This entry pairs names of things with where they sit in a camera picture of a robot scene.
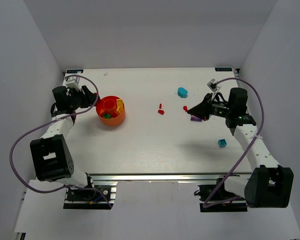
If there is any green lego brick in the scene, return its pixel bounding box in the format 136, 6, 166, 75
103, 113, 111, 119

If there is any long yellow lego plate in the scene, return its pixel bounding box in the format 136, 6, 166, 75
115, 98, 124, 115

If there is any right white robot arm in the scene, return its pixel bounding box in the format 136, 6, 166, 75
187, 87, 294, 208

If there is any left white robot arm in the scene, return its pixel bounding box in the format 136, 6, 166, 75
30, 85, 99, 188

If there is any purple lego plate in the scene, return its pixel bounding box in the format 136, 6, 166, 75
190, 115, 202, 122

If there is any orange round divided container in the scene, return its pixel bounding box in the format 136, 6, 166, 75
95, 95, 126, 127

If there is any cyan rounded lego brick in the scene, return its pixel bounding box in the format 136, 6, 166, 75
177, 87, 188, 98

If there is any left blue corner label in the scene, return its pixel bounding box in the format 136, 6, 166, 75
66, 69, 84, 75

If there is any blue corner label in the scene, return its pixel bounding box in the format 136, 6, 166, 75
66, 69, 84, 75
214, 67, 233, 72

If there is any blue square lego brick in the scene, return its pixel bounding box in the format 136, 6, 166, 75
217, 139, 227, 148

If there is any right blue corner label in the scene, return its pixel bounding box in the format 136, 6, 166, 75
214, 67, 233, 72

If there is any red lego slope piece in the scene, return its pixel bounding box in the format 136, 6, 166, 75
158, 109, 165, 115

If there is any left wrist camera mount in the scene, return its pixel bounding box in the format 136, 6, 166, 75
65, 76, 81, 91

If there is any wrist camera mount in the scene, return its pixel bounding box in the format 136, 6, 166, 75
65, 76, 81, 91
207, 78, 220, 93

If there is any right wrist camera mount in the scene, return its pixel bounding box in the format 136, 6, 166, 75
207, 78, 220, 93

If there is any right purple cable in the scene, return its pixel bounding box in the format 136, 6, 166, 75
202, 77, 265, 209

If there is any purple cable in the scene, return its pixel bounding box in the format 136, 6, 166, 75
9, 74, 113, 209
202, 77, 265, 209

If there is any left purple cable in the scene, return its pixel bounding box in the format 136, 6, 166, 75
9, 74, 113, 209

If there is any aluminium table front rail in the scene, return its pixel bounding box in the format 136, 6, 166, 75
34, 173, 253, 182

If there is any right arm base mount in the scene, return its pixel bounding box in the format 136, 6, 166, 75
193, 177, 248, 213

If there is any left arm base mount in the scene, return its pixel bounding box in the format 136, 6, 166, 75
63, 181, 117, 210

